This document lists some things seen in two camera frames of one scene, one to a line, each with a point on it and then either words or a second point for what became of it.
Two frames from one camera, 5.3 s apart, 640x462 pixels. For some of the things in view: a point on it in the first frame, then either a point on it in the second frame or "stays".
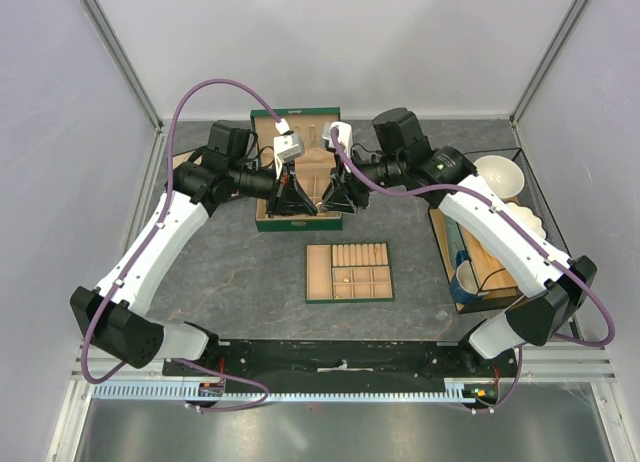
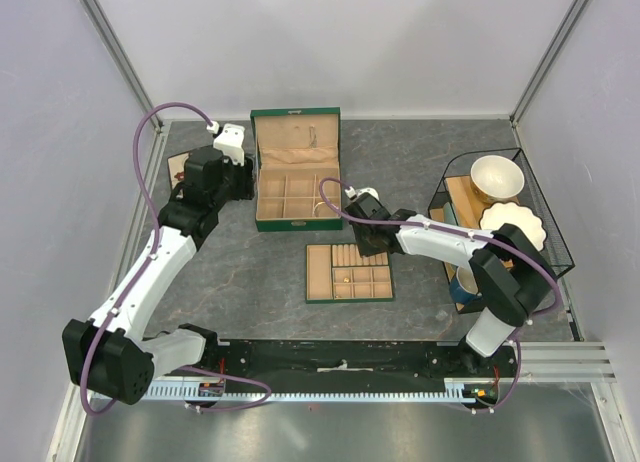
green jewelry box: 308,124 stays
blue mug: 464,288 stays
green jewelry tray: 348,272 stays
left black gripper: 287,197 -> 246,179
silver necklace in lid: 313,143 stays
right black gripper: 335,199 -> 364,249
